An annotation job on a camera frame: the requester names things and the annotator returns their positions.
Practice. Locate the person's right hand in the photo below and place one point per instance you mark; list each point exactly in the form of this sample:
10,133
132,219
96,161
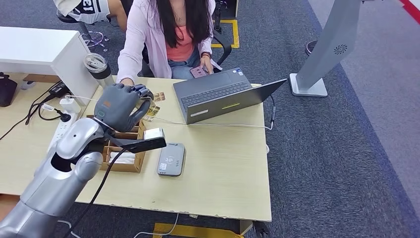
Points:
127,82

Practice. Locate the person's left hand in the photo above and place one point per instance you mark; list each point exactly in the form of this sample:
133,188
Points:
206,63

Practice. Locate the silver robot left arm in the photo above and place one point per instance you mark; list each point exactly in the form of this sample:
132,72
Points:
59,184

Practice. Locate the white cabinet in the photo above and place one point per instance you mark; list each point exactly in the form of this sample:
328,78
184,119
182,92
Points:
32,49

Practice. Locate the small white object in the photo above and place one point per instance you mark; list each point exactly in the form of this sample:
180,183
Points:
29,85

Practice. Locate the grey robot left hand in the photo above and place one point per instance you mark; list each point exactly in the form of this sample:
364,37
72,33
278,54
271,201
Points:
118,106

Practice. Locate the pink phone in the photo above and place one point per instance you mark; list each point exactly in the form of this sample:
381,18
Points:
197,72

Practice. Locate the yellow-green picture card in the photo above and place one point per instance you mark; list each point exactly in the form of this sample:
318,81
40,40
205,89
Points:
155,111

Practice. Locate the white key card stack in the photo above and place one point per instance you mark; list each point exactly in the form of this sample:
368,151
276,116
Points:
123,158

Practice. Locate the white power strip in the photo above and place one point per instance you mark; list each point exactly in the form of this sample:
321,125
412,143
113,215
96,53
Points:
60,129

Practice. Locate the brown landscape picture card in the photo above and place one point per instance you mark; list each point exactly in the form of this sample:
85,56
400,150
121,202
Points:
159,97

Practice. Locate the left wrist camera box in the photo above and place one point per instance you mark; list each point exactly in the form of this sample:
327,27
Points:
147,141

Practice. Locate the white charger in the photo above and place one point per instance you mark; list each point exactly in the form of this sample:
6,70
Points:
70,105

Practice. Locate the stool with purple wheel base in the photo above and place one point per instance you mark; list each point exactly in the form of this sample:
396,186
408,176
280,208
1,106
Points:
65,18

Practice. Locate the round black base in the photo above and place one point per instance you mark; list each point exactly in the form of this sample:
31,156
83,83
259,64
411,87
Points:
308,49

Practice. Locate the cardboard organizer box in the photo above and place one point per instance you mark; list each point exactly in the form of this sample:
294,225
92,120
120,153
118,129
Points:
131,167

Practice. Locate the grey laptop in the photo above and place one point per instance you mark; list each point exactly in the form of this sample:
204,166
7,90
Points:
213,97

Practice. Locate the pale plastic card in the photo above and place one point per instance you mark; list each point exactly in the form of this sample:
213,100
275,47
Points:
148,118

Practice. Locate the black bag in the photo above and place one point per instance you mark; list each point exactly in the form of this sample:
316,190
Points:
6,92

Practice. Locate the black plug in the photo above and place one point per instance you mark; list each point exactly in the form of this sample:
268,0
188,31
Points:
66,117

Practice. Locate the black power adapter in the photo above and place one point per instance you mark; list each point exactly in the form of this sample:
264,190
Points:
59,90

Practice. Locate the person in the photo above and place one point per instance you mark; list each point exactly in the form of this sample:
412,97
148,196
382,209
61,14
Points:
147,42
92,10

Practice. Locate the clear tumbler with black band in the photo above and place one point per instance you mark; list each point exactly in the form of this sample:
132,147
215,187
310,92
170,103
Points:
96,67

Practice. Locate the grey pillar stand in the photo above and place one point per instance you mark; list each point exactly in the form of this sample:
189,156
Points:
328,46

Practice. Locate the black equipment stand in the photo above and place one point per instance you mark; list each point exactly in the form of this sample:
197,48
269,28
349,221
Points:
228,10

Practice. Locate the grey card reader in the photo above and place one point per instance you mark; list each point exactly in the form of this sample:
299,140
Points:
171,161

